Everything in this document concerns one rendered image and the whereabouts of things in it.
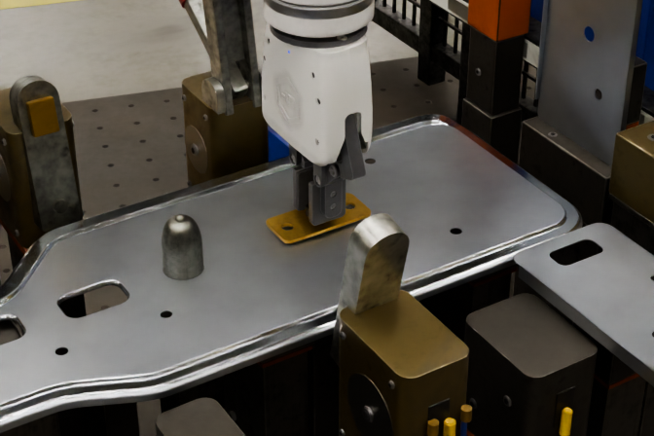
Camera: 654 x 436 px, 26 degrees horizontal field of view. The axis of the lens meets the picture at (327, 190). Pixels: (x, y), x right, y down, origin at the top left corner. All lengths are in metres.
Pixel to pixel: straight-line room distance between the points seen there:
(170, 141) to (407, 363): 0.98
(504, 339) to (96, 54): 2.69
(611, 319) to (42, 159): 0.48
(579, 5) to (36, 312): 0.53
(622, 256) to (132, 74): 2.53
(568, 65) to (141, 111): 0.83
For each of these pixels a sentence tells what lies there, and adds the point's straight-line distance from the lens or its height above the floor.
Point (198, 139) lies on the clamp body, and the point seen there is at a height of 1.01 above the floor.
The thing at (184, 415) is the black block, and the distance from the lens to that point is 1.01.
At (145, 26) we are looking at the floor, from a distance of 3.82.
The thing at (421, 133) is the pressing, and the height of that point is 1.00.
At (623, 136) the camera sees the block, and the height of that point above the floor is 1.06.
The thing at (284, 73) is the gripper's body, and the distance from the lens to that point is 1.09.
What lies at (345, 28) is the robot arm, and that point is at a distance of 1.05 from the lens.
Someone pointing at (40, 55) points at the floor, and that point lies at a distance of 3.71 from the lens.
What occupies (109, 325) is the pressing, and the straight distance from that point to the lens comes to 1.08.
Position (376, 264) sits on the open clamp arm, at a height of 1.09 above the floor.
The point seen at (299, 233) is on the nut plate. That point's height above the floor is 1.01.
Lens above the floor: 1.65
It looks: 32 degrees down
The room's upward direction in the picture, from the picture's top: straight up
